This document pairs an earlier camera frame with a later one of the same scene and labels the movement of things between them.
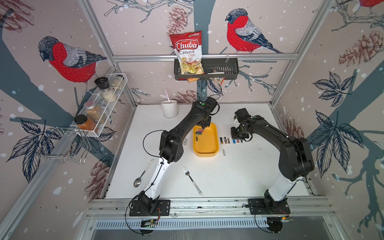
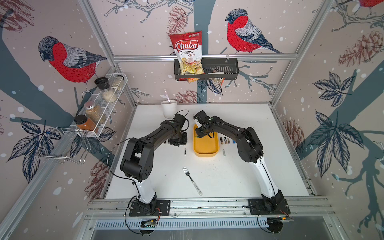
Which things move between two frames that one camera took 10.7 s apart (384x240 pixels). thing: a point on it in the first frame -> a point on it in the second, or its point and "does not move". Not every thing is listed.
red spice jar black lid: x=83 y=123 does not move
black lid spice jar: x=103 y=83 does not move
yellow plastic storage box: x=206 y=144 does not move
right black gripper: x=234 y=136 -> x=198 y=135
